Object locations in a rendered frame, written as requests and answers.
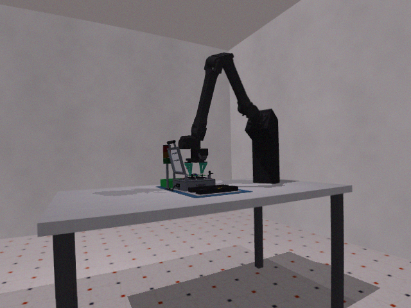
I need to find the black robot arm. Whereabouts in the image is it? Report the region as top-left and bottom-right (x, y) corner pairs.
(178, 53), (268, 160)

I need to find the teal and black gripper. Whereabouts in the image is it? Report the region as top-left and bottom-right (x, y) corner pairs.
(184, 158), (207, 176)

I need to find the green bin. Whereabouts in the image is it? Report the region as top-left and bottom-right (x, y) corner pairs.
(161, 178), (173, 188)

